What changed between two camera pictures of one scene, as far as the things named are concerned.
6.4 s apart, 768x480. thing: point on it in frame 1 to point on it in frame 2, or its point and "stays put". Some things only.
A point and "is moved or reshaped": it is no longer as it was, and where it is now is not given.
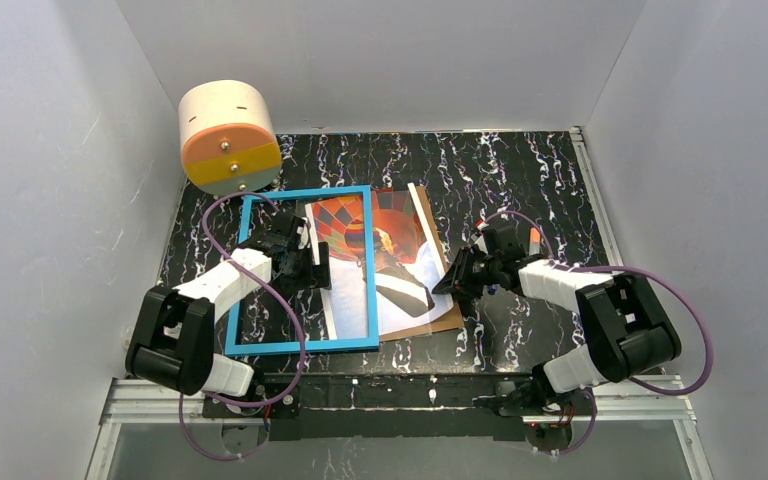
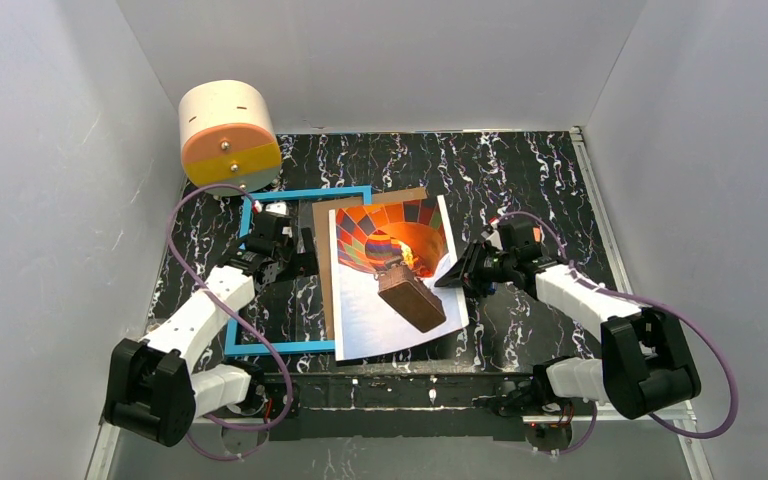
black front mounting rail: [393, 407] stays put
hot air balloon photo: [410, 264] is moved or reshaped
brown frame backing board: [452, 319] to [322, 223]
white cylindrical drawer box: [229, 138] stays put
